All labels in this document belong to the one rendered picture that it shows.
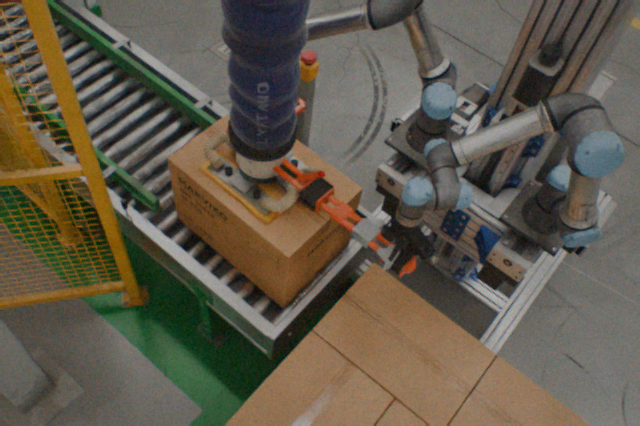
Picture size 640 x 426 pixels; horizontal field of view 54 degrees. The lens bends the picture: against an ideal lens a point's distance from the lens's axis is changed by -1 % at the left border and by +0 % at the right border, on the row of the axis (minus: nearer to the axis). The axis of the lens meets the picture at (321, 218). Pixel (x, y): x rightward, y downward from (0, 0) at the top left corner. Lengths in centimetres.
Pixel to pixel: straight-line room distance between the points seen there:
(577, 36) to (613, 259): 190
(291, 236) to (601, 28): 114
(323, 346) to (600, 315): 161
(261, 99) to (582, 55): 95
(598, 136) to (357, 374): 122
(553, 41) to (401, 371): 126
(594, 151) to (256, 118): 93
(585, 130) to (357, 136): 215
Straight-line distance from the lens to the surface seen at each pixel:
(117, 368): 302
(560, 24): 204
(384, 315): 250
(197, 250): 259
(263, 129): 196
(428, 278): 301
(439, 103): 219
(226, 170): 224
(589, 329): 344
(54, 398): 302
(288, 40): 171
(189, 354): 299
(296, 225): 217
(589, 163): 172
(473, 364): 252
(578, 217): 201
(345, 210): 205
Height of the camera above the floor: 278
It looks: 56 degrees down
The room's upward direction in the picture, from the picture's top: 10 degrees clockwise
